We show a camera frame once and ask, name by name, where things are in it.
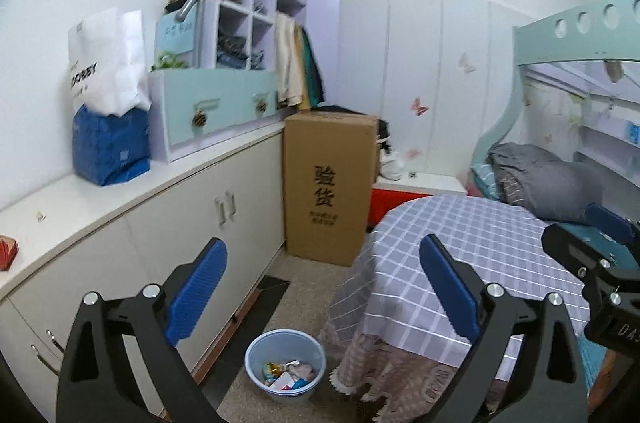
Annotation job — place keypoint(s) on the grey checked bed sheet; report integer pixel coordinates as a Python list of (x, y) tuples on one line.
[(418, 281)]

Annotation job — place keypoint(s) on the black floor board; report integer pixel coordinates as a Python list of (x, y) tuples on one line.
[(250, 322)]

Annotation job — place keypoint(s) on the lavender cubby shelf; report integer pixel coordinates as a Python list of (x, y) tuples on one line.
[(236, 34)]

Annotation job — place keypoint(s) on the white low cabinet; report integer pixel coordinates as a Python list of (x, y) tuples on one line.
[(74, 237)]

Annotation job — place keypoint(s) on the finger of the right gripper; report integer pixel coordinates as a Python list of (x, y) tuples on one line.
[(601, 264), (618, 228)]

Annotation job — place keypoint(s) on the light blue trash bin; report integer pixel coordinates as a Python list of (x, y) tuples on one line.
[(282, 346)]

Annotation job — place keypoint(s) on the grey folded blanket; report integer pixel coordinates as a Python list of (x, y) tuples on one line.
[(543, 184)]

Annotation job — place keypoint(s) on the mint bunk bed frame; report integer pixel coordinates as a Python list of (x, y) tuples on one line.
[(576, 88)]

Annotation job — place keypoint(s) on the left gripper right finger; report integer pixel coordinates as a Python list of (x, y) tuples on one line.
[(547, 382)]

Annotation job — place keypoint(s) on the white shopping bag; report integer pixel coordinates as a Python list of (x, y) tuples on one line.
[(108, 73)]

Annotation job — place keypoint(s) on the red storage bench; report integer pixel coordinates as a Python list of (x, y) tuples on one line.
[(388, 194)]

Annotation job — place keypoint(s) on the tall brown cardboard box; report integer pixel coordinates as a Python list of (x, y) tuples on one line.
[(328, 173)]

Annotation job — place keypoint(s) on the trash pile in bin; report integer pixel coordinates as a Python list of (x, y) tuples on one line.
[(288, 376)]

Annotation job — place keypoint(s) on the blue shopping bag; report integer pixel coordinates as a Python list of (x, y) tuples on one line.
[(110, 150)]

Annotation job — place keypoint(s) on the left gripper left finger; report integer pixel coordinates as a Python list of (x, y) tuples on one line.
[(96, 382)]

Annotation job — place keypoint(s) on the hanging clothes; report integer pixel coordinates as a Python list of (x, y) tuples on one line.
[(299, 78)]

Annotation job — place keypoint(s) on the mint green drawer unit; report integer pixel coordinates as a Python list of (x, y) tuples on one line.
[(193, 109)]

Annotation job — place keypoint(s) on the red small packet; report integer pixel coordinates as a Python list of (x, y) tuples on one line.
[(8, 252)]

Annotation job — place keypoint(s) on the pink frilled bed skirt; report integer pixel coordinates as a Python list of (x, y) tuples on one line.
[(409, 385)]

